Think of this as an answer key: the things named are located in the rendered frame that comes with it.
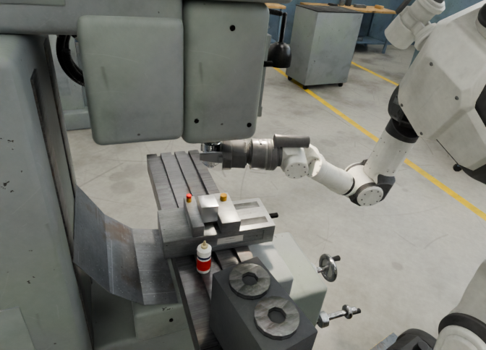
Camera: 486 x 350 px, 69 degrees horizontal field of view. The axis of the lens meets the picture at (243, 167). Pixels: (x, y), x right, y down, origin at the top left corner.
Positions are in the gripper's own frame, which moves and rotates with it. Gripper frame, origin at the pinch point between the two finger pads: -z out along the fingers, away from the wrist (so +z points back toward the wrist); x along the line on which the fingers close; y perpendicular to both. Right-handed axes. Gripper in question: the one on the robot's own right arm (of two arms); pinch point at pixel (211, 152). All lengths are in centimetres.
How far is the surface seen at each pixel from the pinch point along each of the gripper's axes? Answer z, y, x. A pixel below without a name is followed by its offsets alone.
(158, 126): -11.3, -14.8, 16.3
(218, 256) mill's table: 3.3, 31.7, 8.0
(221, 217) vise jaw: 3.9, 20.7, 2.8
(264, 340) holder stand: 11.5, 13.2, 46.8
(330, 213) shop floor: 95, 124, -130
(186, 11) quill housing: -5.6, -37.1, 11.4
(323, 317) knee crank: 46, 71, 1
